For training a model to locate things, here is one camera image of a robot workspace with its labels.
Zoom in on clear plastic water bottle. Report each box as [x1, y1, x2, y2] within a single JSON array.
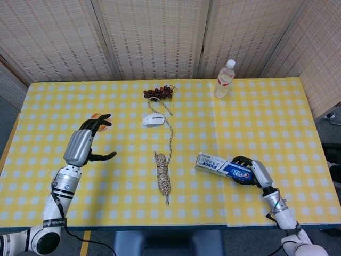
[[213, 59, 237, 99]]

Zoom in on woven folding screen panel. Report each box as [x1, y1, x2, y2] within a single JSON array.
[[91, 0, 212, 81], [0, 0, 119, 84], [259, 0, 341, 119], [198, 0, 311, 79], [0, 54, 29, 103]]

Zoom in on black bag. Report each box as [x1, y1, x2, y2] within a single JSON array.
[[320, 142, 341, 188]]

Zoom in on beige speckled rope bundle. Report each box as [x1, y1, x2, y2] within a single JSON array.
[[147, 96, 174, 206]]

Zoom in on orange jelly cup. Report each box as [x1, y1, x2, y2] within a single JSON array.
[[90, 113, 113, 133]]

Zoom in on dark red grape bunch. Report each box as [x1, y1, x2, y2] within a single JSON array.
[[143, 84, 178, 101]]

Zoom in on blue white toothpaste box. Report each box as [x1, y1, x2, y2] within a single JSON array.
[[194, 151, 253, 183]]

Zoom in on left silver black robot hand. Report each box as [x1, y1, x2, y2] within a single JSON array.
[[63, 113, 118, 167]]

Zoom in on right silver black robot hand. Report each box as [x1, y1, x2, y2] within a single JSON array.
[[230, 155, 274, 189]]

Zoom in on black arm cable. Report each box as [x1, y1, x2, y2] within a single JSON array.
[[63, 225, 119, 256]]

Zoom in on yellow white checkered tablecloth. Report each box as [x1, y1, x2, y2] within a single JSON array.
[[0, 77, 341, 229]]

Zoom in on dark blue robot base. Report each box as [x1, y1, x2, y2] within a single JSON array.
[[114, 229, 225, 256]]

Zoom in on white computer mouse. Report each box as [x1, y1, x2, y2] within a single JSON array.
[[141, 112, 166, 129]]

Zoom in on grey white shoe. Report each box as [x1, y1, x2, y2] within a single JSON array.
[[323, 111, 341, 126]]

